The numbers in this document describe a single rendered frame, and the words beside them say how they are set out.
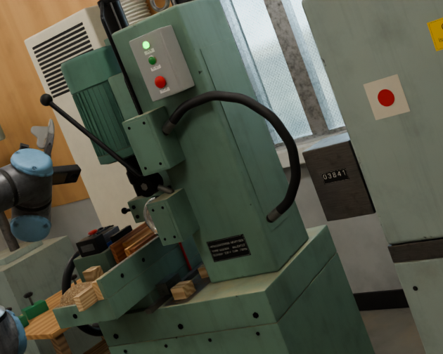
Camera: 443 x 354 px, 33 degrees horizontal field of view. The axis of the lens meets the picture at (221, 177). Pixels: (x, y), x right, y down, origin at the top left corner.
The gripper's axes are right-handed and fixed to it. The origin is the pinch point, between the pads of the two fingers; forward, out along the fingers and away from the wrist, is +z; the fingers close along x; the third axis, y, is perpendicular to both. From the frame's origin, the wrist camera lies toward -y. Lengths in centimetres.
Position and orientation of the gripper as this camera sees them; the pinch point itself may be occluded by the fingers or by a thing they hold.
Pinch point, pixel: (44, 140)
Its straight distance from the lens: 206.9
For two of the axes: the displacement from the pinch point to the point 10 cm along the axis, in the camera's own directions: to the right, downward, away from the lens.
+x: -4.3, 7.4, 5.2
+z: -1.5, -6.2, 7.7
